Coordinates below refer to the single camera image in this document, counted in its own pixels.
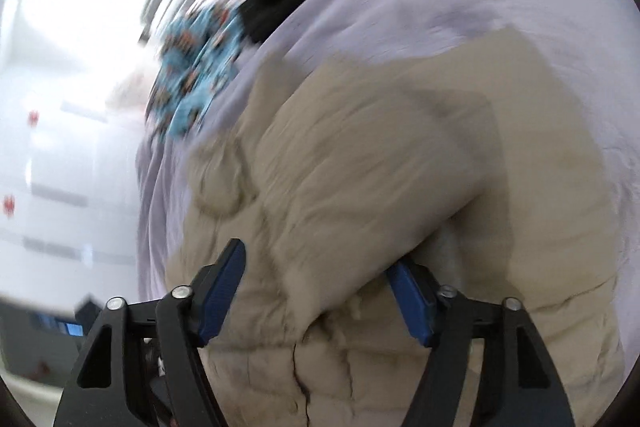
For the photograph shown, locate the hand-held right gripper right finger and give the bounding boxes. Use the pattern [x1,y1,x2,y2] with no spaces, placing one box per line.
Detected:
[385,257,576,427]

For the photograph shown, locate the blue cartoon printed pajamas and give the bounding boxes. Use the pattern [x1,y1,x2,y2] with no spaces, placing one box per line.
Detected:
[147,4,246,142]

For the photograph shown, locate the beige puffer jacket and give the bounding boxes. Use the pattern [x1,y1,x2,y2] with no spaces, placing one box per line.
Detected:
[165,27,628,427]

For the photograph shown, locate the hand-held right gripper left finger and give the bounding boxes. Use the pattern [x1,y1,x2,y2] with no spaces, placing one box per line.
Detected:
[52,238,247,427]

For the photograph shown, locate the white wardrobe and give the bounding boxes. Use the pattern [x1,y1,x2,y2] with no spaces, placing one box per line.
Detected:
[0,0,201,308]

